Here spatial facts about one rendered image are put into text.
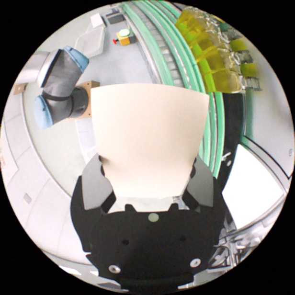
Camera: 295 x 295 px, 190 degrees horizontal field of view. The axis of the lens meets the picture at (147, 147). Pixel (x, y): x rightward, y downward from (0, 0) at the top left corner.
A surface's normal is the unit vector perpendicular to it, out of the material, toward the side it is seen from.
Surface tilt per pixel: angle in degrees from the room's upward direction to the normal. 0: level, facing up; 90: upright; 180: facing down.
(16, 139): 90
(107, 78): 0
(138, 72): 0
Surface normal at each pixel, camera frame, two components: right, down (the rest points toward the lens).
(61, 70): 0.80, 0.58
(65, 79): 0.64, 0.76
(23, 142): 0.95, -0.28
